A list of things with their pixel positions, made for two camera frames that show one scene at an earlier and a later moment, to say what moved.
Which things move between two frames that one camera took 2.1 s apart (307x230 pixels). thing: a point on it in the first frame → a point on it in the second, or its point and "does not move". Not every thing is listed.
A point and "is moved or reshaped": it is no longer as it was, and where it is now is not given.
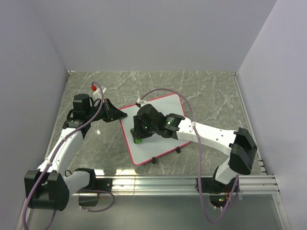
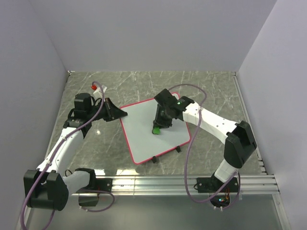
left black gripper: x=112 y=113 does not move
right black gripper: x=138 y=132 → x=158 y=121
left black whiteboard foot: x=153 y=160 does not move
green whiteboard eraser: x=138 y=141 is moved or reshaped
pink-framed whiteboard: x=156 y=145 does not move
